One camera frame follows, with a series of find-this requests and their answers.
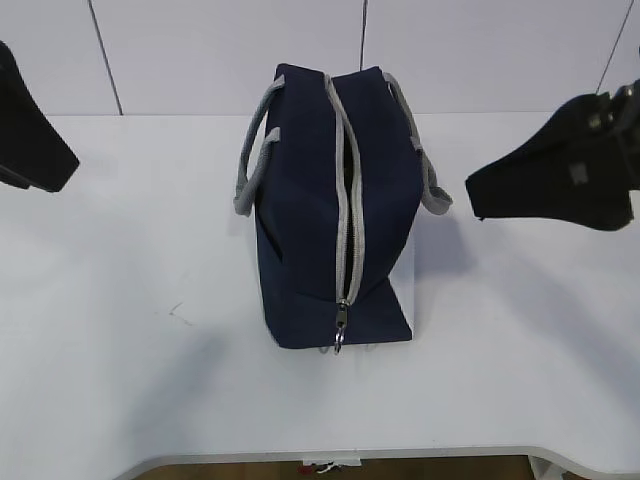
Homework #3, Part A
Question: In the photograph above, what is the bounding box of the white bracket under table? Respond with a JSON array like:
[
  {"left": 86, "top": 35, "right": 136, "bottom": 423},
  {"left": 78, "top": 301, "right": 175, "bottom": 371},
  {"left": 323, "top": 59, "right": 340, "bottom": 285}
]
[{"left": 298, "top": 452, "right": 363, "bottom": 475}]

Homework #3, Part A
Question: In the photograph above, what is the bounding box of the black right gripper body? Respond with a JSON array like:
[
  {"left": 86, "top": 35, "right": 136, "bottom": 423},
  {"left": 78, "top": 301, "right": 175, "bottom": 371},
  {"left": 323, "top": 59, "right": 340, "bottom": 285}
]
[{"left": 587, "top": 80, "right": 639, "bottom": 140}]

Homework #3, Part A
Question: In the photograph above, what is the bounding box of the navy blue lunch bag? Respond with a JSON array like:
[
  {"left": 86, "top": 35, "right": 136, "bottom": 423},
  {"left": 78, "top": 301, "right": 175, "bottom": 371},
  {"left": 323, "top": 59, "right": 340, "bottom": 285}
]
[{"left": 233, "top": 64, "right": 452, "bottom": 351}]

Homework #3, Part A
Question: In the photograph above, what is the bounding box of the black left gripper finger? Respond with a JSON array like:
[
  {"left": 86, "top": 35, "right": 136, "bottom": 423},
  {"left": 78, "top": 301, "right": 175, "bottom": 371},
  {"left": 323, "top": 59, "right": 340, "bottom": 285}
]
[{"left": 1, "top": 44, "right": 80, "bottom": 193}]

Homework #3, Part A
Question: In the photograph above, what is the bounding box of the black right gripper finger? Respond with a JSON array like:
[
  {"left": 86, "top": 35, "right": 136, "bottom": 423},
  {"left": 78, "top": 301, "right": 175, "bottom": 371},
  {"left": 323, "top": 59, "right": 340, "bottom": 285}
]
[{"left": 465, "top": 94, "right": 639, "bottom": 231}]

